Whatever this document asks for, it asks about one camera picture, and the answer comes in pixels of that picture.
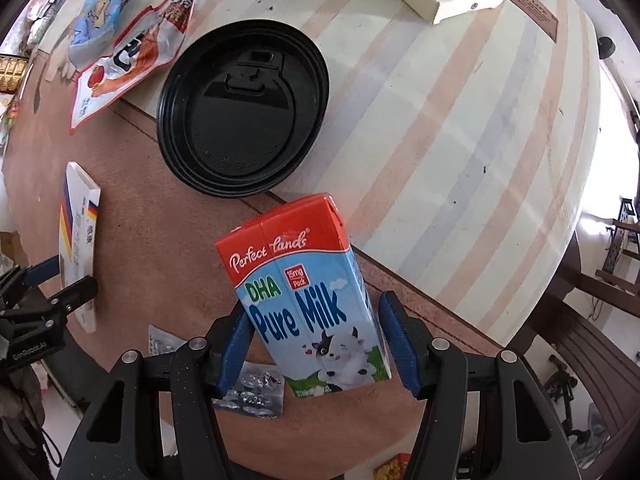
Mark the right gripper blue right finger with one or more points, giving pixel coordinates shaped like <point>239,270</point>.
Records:
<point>519,435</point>

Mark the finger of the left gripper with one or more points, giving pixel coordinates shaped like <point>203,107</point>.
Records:
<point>31,333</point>
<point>27,277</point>

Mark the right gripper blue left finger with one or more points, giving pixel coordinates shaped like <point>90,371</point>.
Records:
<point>119,436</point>

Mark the white medicine box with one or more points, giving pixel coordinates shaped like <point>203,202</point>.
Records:
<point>77,219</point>

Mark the silver blister pack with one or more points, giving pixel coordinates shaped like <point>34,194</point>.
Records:
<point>161,342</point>
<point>258,392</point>

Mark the blue red milk carton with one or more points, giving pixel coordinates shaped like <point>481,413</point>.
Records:
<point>295,273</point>

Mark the black plastic cup lid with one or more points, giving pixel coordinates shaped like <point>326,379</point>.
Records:
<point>241,107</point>

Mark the red yellow small packet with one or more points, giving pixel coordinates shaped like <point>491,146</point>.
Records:
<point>393,469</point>

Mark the dark wooden chair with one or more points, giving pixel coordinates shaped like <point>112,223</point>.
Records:
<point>609,376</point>

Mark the gold foil item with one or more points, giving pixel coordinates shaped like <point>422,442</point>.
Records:
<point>12,71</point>

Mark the light blue crumpled wrapper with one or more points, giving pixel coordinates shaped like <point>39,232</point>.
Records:
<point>94,31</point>

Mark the red white snack wrapper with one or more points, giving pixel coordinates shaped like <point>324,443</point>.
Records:
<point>150,41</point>

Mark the brown paper label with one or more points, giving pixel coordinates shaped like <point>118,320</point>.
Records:
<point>540,15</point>

